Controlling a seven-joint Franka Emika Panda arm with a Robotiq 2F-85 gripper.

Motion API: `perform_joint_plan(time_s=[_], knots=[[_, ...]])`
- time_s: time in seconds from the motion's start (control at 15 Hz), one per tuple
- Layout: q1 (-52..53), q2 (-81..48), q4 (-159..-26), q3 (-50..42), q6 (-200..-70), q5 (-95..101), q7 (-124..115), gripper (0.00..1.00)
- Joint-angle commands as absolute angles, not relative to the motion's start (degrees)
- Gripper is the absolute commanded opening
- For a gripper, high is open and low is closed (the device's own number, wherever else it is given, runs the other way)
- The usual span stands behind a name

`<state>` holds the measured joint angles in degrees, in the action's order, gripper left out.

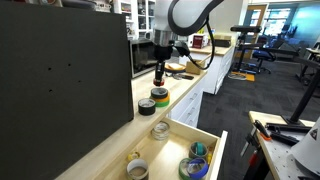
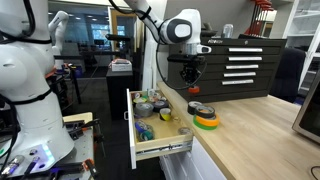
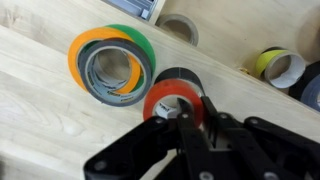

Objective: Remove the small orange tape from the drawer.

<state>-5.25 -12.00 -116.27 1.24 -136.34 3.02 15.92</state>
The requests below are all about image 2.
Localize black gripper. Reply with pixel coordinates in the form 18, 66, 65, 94
180, 61, 202, 89

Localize yellow black hazard tape roll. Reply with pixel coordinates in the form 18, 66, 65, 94
158, 107, 172, 122

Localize large orange tape roll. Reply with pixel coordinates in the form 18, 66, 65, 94
194, 113, 221, 128

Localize large green tape roll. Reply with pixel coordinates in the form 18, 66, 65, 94
192, 116, 219, 131

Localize clear tape roll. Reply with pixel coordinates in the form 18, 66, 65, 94
177, 126, 193, 136

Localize wooden drawer with white front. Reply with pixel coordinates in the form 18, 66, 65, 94
125, 87, 195, 170

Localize blue tape roll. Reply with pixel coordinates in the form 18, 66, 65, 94
134, 120, 148, 134

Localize teal tape roll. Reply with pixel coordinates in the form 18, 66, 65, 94
139, 130, 155, 142

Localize white drawer cabinet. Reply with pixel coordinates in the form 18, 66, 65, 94
159, 137, 228, 180

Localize black metal tool chest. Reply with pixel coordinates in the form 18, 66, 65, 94
167, 34, 288, 104

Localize white box with red print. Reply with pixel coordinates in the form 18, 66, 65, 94
110, 58, 134, 72

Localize black cabinet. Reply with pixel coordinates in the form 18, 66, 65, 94
105, 68, 135, 120

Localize red bar clamps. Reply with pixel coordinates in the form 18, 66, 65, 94
244, 0, 276, 37

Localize black office chair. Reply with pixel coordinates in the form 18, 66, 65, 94
269, 47, 307, 104

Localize black clamp tool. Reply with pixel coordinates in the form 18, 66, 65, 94
64, 118, 102, 142

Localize black desk with clutter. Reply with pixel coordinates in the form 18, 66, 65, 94
49, 62, 84, 105

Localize white shelving unit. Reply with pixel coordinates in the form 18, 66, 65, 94
287, 0, 320, 98

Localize orange black plug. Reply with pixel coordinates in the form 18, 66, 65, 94
82, 157, 100, 178

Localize robot mounting platform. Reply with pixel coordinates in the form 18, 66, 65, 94
0, 111, 96, 180

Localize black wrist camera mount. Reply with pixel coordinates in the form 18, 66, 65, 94
166, 54, 207, 64

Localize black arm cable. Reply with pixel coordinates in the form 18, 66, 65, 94
108, 0, 208, 91

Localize grey duct tape roll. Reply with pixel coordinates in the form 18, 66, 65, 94
134, 102, 155, 118

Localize black camera on stand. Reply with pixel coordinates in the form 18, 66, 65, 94
105, 32, 132, 43

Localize black cable loop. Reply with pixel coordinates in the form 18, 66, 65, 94
310, 165, 320, 180

